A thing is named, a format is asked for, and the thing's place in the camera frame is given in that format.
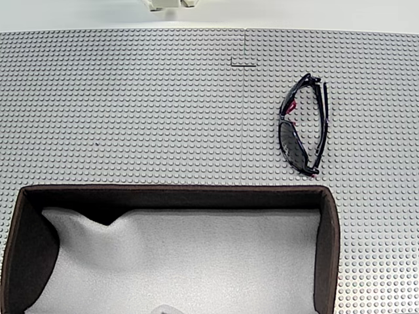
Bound brown woven storage bin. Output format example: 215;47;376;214
0;184;341;314

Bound white felt bin liner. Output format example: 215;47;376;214
24;206;321;314

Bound black sunglasses with red accents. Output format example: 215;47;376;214
279;73;330;179

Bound small clear studded plate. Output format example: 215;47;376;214
230;56;257;67

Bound grey studded baseplate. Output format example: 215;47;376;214
0;28;247;314
241;27;419;314

